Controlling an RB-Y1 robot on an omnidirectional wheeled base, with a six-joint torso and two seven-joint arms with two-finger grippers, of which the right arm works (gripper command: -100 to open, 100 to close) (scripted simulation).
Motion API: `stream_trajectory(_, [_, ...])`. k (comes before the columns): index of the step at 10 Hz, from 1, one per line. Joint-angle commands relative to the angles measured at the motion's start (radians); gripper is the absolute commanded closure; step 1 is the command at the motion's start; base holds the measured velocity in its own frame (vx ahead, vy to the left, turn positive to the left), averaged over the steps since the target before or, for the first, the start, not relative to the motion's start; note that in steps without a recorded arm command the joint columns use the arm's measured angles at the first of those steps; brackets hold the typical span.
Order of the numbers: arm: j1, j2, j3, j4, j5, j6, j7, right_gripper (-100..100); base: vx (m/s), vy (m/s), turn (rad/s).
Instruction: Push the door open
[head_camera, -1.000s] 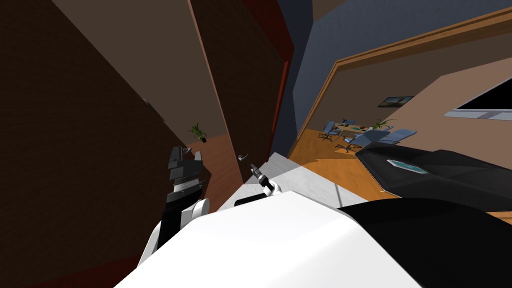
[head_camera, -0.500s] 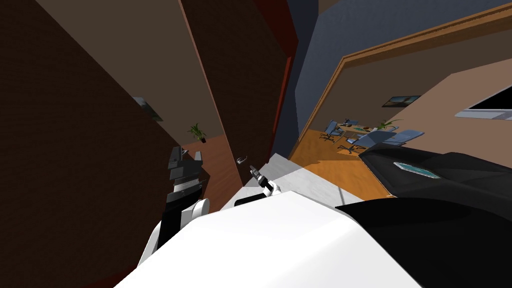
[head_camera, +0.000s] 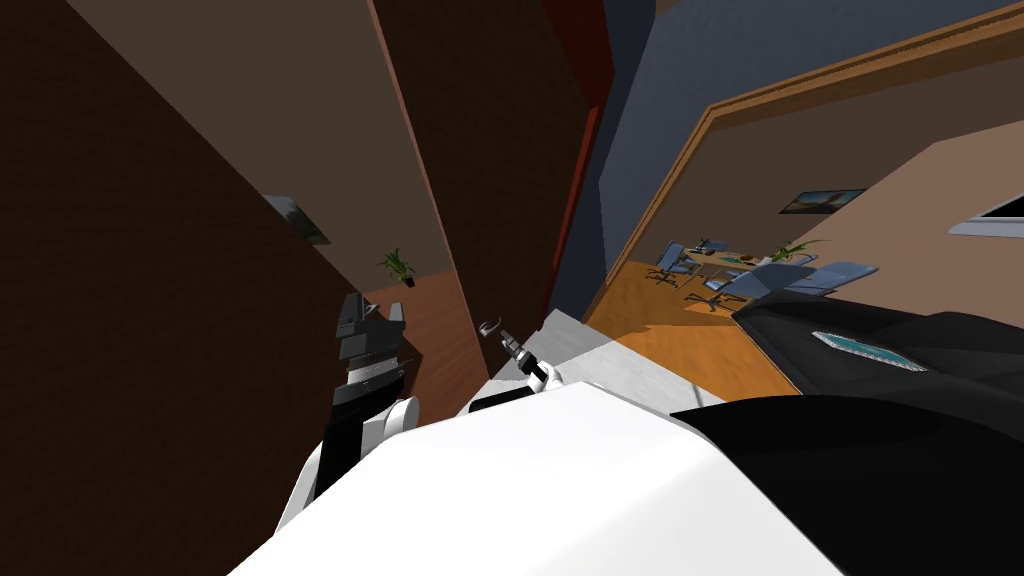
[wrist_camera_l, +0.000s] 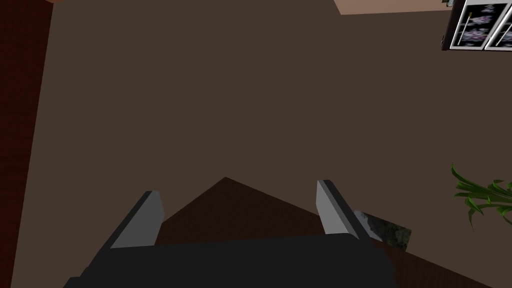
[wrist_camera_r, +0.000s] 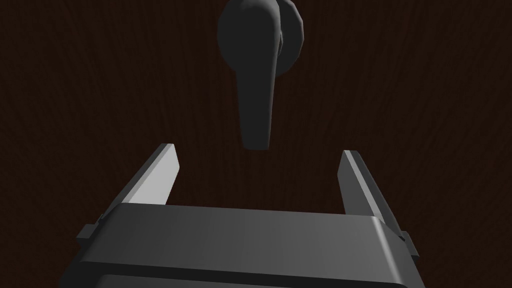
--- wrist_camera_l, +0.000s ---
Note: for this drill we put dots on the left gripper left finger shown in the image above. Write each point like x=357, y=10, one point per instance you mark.
x=140, y=226

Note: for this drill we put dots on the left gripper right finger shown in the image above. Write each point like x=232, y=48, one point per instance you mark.
x=335, y=214

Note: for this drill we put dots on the grey mottled flat object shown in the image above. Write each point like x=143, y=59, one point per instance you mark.
x=386, y=230

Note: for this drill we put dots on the dark brown wooden table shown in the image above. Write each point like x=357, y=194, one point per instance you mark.
x=236, y=216

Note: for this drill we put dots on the green leafy plant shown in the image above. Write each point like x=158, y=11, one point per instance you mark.
x=484, y=196

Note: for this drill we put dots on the dark red wooden door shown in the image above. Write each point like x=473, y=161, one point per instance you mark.
x=18, y=120

